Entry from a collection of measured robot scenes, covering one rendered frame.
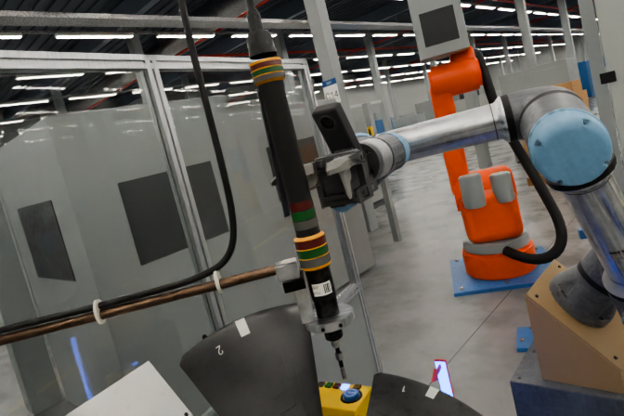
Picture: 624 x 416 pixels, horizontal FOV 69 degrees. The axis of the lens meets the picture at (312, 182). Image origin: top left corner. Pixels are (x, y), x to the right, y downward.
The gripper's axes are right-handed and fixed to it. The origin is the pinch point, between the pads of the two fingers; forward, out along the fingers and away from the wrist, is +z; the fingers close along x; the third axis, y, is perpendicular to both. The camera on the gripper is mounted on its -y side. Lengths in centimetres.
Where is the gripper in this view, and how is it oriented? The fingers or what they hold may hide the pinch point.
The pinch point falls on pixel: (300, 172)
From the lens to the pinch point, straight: 63.1
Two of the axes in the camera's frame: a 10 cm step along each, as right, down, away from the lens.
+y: 2.4, 9.7, 0.9
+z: -5.1, 2.1, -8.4
